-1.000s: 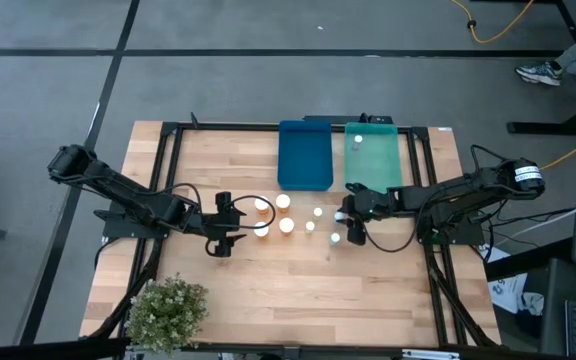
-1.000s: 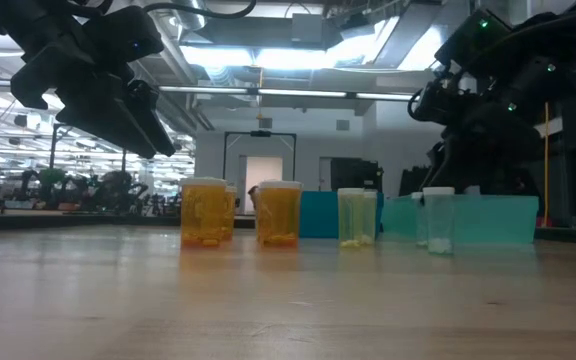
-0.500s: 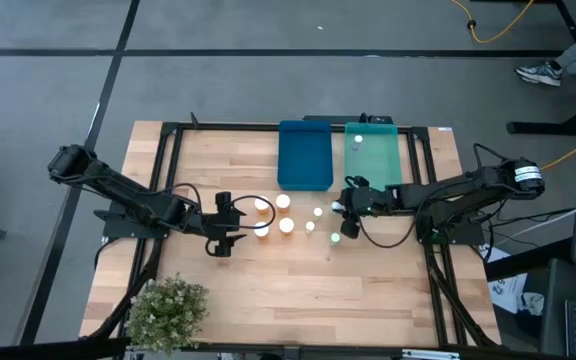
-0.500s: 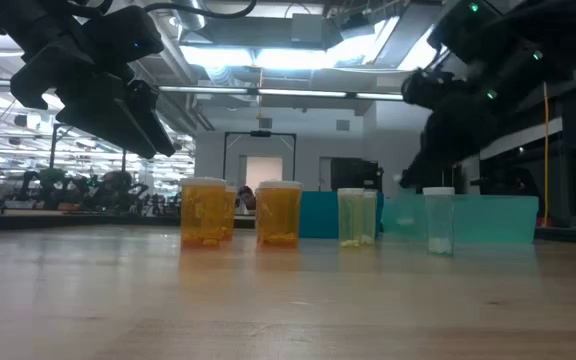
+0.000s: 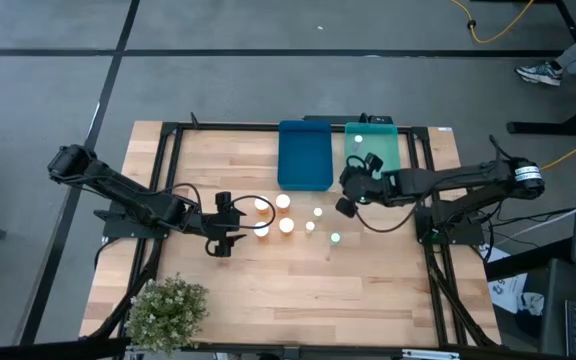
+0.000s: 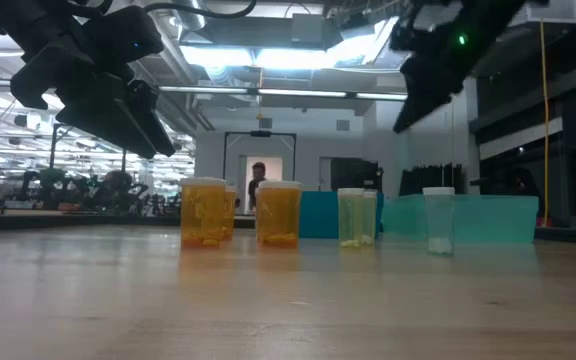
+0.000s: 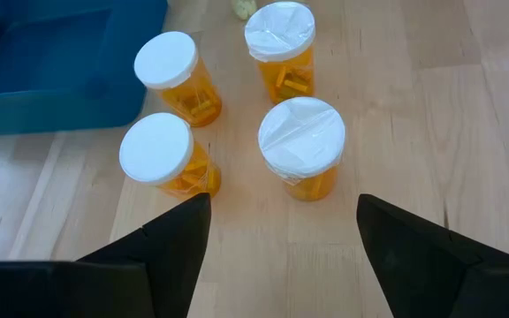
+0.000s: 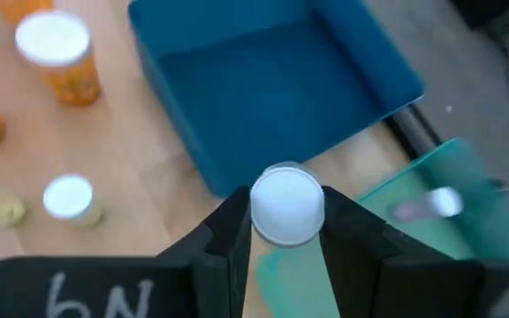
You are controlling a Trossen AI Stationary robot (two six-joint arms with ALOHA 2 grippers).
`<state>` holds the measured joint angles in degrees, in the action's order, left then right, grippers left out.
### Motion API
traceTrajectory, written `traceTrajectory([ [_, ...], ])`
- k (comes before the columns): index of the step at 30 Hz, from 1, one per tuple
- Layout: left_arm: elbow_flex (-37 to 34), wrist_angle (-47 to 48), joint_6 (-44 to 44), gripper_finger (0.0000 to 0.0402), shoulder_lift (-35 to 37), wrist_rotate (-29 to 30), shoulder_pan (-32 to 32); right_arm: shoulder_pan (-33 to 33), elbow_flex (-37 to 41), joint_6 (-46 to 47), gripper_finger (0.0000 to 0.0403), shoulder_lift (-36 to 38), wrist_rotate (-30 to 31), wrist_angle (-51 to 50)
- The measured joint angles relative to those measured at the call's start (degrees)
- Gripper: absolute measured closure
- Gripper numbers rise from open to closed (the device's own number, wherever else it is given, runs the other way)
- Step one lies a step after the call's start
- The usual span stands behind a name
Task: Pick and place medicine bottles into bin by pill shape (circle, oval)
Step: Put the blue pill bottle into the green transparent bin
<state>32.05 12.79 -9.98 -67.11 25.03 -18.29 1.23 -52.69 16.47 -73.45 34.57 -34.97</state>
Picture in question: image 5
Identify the black aluminium table frame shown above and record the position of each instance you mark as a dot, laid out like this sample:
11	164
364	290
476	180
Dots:
228	127

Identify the black box under keyboard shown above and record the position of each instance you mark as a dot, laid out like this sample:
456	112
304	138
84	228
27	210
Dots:
555	300

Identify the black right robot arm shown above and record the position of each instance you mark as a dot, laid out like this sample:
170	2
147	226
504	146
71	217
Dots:
458	180

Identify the teal pill vial white cap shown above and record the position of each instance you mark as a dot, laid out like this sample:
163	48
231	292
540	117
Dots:
335	238

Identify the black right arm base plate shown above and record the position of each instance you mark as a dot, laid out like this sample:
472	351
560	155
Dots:
470	236

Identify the dark blue plastic bin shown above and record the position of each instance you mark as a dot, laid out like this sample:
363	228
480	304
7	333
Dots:
304	157

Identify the teal plastic bin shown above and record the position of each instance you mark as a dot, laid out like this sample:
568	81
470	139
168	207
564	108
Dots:
385	145

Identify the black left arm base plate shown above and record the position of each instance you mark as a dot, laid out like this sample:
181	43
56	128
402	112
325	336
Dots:
118	227

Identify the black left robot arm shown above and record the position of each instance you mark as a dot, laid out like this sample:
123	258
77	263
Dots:
133	195

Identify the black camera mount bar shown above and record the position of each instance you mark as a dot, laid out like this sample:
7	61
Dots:
328	119

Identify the orange pill bottle white cap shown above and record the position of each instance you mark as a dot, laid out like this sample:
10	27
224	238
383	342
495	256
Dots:
261	230
261	204
283	201
286	225

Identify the pink pill vial white cap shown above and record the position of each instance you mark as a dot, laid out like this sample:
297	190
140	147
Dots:
357	140

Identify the green artificial potted plant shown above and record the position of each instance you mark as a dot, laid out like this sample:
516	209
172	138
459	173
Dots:
168	312

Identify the black desk leg frame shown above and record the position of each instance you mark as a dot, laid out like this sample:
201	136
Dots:
543	128

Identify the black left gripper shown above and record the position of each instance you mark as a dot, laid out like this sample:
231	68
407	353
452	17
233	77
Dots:
220	225

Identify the black floor bar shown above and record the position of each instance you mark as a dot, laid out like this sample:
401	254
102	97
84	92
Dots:
43	349

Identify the person's shoe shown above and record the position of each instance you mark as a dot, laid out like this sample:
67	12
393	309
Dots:
538	73

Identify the yellow-green pill vial white cap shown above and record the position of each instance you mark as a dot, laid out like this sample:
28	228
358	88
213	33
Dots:
310	226
317	212

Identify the white printed paper bag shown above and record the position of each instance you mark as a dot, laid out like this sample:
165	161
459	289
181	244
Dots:
508	292

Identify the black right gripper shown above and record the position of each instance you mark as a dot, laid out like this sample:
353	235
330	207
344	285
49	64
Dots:
368	187

